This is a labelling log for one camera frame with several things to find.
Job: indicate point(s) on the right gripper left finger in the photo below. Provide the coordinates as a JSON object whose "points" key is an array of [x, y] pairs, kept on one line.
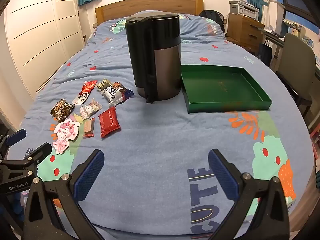
{"points": [[41, 219]]}

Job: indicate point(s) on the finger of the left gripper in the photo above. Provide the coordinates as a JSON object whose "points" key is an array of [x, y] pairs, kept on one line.
{"points": [[9, 140], [35, 154]]}

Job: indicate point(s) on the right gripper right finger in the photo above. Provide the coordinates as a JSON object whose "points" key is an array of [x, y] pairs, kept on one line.
{"points": [[271, 218]]}

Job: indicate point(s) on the pink cartoon snack packet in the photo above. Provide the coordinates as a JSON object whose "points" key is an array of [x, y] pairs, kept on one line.
{"points": [[66, 131]]}

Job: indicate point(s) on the brown gold snack packet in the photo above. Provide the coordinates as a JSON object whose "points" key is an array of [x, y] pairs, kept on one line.
{"points": [[62, 110]]}

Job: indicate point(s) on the orange wafer biscuit packet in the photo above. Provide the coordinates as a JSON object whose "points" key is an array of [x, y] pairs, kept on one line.
{"points": [[89, 128]]}

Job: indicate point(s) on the clear pink candy packet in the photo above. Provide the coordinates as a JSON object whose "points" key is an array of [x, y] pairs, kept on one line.
{"points": [[89, 109]]}

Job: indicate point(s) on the dark red snack bar packet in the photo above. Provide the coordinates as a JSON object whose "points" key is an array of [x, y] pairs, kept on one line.
{"points": [[108, 122]]}

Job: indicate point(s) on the red white spicy snack pouch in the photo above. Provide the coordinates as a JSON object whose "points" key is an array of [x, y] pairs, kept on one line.
{"points": [[85, 92]]}

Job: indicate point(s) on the olive sesame candy packet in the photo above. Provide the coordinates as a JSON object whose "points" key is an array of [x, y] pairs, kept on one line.
{"points": [[103, 84]]}

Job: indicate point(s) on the white blue cake packet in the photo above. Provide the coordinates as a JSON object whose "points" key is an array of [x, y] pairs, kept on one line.
{"points": [[116, 94]]}

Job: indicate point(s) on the blue patterned bedspread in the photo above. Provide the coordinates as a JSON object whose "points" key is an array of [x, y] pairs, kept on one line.
{"points": [[156, 182]]}

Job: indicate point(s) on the white wardrobe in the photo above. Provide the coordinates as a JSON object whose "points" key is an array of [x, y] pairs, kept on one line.
{"points": [[42, 35]]}

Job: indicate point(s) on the green shallow tray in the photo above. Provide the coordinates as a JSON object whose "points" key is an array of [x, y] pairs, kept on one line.
{"points": [[210, 88]]}

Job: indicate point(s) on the beige office chair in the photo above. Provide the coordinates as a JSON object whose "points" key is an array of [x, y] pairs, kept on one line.
{"points": [[297, 69]]}

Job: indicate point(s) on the dark shopping bag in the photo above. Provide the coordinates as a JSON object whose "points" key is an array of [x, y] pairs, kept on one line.
{"points": [[265, 53]]}

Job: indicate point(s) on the black steel trash bin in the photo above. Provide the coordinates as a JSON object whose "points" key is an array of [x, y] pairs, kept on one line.
{"points": [[155, 52]]}

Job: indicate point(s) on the wooden nightstand drawers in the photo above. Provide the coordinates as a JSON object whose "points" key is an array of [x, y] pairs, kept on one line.
{"points": [[245, 32]]}

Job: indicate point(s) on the black backpack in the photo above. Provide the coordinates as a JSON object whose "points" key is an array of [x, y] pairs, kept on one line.
{"points": [[214, 16]]}

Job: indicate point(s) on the white printer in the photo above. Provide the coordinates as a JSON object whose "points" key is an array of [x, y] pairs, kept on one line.
{"points": [[243, 8]]}

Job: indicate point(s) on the wooden headboard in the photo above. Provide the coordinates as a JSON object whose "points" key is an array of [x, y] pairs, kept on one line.
{"points": [[129, 7]]}

